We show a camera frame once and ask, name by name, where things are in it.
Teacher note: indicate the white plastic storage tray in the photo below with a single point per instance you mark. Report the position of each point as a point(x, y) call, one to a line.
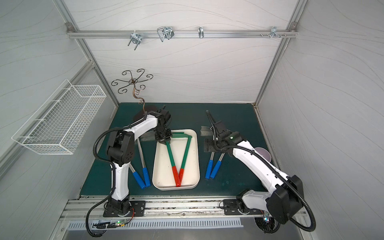
point(162, 172)

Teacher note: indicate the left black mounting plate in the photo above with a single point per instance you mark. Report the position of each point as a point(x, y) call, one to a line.
point(136, 207)

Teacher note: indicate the green red hoe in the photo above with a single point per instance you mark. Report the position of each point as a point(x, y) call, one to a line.
point(182, 168)
point(172, 161)

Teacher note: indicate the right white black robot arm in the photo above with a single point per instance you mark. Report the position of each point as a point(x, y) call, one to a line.
point(280, 200)

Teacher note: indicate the black mounting plate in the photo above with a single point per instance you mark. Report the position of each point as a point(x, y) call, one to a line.
point(237, 207)
point(136, 207)

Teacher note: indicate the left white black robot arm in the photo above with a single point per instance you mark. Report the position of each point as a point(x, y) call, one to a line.
point(121, 151)

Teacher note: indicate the left metal u-bolt clamp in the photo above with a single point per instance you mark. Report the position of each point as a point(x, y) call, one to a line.
point(135, 39)

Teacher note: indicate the horizontal aluminium rail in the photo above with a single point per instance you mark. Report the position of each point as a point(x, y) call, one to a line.
point(179, 34)

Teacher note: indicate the bronze scroll jewelry stand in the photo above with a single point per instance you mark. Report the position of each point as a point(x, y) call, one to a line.
point(138, 86)

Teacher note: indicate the white slotted cable duct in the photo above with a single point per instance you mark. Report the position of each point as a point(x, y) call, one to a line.
point(198, 223)

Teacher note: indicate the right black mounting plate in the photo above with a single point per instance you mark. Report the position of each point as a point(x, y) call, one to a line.
point(237, 207)

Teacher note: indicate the double metal u-bolt clamp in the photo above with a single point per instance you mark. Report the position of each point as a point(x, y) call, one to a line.
point(165, 33)

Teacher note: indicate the green table mat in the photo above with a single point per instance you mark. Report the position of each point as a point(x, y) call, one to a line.
point(233, 177)

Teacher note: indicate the small metal clamp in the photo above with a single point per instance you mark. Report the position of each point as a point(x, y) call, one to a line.
point(201, 32)

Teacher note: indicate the right metal bolt clamp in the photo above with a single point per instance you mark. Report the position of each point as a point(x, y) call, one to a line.
point(273, 34)

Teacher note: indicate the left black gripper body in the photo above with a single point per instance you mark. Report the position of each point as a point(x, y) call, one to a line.
point(163, 135)

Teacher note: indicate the purple ceramic bowl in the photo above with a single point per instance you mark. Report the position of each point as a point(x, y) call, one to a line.
point(264, 153)

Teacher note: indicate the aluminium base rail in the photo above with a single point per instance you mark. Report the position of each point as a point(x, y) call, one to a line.
point(179, 207)

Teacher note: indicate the white wire basket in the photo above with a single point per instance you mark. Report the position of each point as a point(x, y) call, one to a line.
point(59, 124)

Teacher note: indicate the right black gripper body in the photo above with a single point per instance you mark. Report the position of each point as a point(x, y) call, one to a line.
point(217, 131)

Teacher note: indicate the steel blue hoe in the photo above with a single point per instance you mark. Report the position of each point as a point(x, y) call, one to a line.
point(138, 178)
point(217, 166)
point(208, 132)
point(144, 167)

